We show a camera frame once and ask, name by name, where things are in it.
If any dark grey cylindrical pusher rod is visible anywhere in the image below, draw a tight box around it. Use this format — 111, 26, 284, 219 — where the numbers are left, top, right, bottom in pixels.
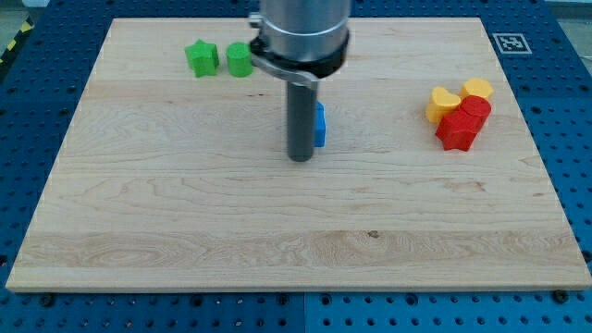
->
287, 82, 317, 162

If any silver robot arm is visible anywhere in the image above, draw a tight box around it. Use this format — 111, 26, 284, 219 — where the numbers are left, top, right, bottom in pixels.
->
249, 0, 352, 162

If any green star block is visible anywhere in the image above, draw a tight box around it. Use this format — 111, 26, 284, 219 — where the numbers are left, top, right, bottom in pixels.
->
184, 40, 219, 78

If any red star block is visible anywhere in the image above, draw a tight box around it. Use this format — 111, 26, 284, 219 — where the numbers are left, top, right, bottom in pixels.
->
436, 110, 484, 152

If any blue block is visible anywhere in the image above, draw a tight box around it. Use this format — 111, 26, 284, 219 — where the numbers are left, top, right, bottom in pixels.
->
314, 102, 327, 148

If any green cylinder block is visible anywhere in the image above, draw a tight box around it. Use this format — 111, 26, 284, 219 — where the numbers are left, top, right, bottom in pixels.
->
226, 42, 253, 78

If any yellow heart block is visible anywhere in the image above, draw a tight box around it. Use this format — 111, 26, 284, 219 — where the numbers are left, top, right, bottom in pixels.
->
425, 86, 462, 124

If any light wooden board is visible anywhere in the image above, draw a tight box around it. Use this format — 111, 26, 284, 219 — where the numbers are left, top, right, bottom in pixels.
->
6, 18, 591, 293

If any yellow hexagon block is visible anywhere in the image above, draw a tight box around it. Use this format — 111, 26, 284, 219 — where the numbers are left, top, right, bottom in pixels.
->
459, 78, 495, 100

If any red cylinder block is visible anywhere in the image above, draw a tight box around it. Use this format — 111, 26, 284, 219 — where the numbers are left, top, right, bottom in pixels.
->
459, 95, 492, 132

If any white fiducial marker tag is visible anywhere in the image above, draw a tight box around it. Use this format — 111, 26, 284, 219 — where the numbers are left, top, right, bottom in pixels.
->
492, 32, 532, 55

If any yellow black hazard tape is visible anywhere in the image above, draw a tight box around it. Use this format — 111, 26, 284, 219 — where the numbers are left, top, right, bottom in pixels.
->
1, 17, 34, 67

